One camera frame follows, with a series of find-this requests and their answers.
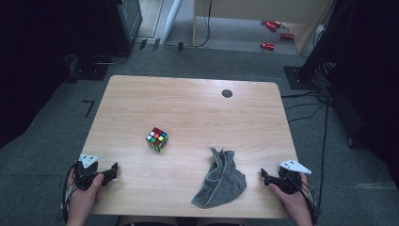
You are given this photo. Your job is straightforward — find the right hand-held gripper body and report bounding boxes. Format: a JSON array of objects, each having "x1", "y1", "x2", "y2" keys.
[{"x1": 276, "y1": 159, "x2": 312, "y2": 195}]

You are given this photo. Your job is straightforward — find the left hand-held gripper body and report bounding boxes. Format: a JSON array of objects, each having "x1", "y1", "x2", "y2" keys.
[{"x1": 73, "y1": 153, "x2": 100, "y2": 191}]

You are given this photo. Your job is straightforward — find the grey fluffy cloth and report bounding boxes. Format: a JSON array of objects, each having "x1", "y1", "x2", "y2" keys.
[{"x1": 191, "y1": 147, "x2": 247, "y2": 209}]

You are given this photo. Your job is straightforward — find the multicoloured puzzle cube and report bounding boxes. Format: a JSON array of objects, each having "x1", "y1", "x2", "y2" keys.
[{"x1": 145, "y1": 126, "x2": 169, "y2": 153}]

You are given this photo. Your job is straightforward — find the person's right hand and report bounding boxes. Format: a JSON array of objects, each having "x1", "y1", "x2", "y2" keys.
[{"x1": 268, "y1": 173, "x2": 315, "y2": 219}]

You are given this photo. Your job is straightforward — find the person's left hand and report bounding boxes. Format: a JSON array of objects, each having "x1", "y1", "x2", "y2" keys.
[{"x1": 65, "y1": 169, "x2": 105, "y2": 221}]

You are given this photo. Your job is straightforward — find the black stand base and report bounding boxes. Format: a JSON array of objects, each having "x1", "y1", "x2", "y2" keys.
[
  {"x1": 283, "y1": 65, "x2": 318, "y2": 90},
  {"x1": 66, "y1": 53, "x2": 110, "y2": 83}
]

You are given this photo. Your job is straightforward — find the dark curtain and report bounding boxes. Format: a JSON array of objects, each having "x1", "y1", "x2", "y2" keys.
[
  {"x1": 0, "y1": 0, "x2": 118, "y2": 149},
  {"x1": 326, "y1": 0, "x2": 399, "y2": 189}
]

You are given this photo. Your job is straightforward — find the black cabinet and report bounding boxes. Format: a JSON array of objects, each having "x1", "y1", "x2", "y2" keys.
[{"x1": 105, "y1": 0, "x2": 144, "y2": 55}]

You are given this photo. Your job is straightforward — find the white board panel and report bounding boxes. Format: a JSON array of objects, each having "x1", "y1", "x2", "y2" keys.
[{"x1": 162, "y1": 0, "x2": 184, "y2": 44}]

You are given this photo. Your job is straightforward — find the right hand-held gripper cable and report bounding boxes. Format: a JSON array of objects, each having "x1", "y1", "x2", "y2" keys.
[{"x1": 290, "y1": 175, "x2": 320, "y2": 226}]

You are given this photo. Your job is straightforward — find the hand-held gripper cable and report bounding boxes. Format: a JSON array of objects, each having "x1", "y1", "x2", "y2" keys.
[
  {"x1": 56, "y1": 161, "x2": 79, "y2": 224},
  {"x1": 290, "y1": 175, "x2": 320, "y2": 226}
]

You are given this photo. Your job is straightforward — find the left hand-held gripper cable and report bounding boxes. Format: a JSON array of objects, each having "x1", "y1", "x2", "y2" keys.
[{"x1": 56, "y1": 161, "x2": 79, "y2": 224}]

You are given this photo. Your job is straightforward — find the long black floor cable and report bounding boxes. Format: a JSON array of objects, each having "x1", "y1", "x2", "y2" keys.
[{"x1": 313, "y1": 103, "x2": 331, "y2": 220}]

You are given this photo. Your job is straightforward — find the looped black floor cable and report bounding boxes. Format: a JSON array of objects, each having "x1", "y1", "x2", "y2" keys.
[{"x1": 92, "y1": 51, "x2": 130, "y2": 66}]

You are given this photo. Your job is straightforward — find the coiled cable bundle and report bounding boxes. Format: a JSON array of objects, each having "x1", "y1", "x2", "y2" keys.
[{"x1": 312, "y1": 60, "x2": 337, "y2": 89}]

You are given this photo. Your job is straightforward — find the black hanging cable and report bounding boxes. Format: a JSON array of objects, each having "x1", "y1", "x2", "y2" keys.
[{"x1": 165, "y1": 0, "x2": 214, "y2": 49}]

